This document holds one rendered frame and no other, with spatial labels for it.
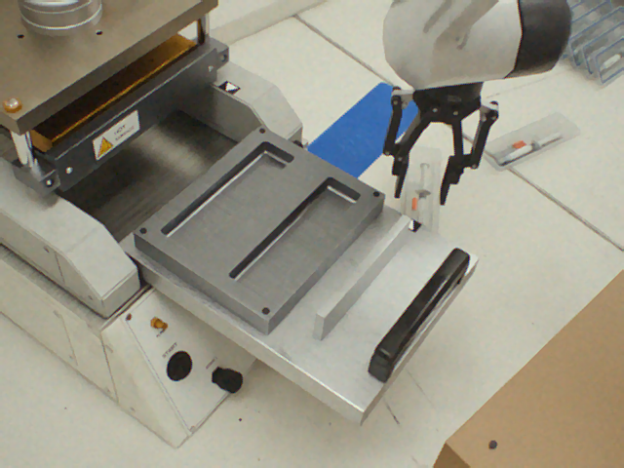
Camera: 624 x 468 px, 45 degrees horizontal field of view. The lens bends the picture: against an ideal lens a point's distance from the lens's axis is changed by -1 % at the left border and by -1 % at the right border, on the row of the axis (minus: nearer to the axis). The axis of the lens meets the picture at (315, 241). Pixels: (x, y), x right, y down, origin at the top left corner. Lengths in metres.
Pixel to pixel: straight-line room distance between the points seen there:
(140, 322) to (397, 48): 0.37
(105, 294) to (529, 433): 0.44
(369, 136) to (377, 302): 0.53
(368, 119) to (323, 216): 0.49
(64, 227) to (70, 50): 0.17
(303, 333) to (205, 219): 0.16
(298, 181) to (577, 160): 0.61
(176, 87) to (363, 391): 0.38
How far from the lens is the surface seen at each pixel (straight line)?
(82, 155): 0.76
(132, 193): 0.86
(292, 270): 0.71
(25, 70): 0.75
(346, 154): 1.17
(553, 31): 0.76
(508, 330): 1.02
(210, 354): 0.86
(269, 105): 0.87
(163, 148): 0.91
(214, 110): 0.91
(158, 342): 0.81
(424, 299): 0.69
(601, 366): 0.88
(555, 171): 1.24
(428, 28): 0.69
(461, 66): 0.73
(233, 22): 1.35
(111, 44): 0.77
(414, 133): 0.97
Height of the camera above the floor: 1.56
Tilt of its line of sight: 50 degrees down
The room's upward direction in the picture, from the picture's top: 7 degrees clockwise
